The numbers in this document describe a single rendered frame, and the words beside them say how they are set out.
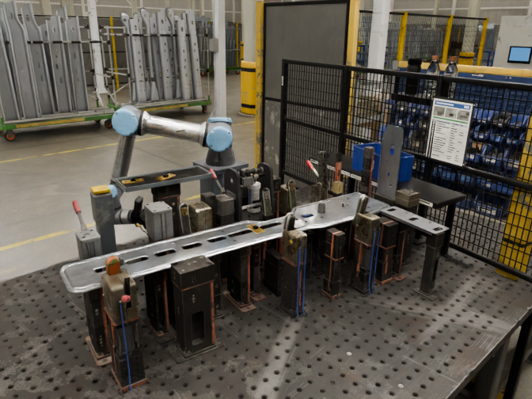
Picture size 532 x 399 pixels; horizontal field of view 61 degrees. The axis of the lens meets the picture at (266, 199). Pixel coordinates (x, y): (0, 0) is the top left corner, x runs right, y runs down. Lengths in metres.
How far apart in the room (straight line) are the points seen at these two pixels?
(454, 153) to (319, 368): 1.23
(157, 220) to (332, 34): 2.95
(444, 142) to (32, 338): 1.92
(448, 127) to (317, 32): 2.33
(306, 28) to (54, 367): 3.61
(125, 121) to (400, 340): 1.44
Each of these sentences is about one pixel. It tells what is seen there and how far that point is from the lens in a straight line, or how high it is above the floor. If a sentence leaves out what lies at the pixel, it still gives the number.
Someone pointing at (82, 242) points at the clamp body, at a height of 1.05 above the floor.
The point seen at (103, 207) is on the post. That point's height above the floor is 1.09.
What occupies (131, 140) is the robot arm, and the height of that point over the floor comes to 1.22.
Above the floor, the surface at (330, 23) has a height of 1.80.
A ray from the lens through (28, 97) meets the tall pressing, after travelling 8.41.
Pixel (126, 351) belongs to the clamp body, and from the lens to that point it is 1.45.
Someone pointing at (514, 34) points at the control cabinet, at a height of 1.72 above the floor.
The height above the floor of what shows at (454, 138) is 1.28.
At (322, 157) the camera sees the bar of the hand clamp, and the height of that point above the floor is 1.19.
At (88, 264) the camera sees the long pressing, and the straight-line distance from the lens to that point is 1.61.
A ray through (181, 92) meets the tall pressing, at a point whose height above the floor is 0.48.
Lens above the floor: 1.74
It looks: 21 degrees down
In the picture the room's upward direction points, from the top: 1 degrees clockwise
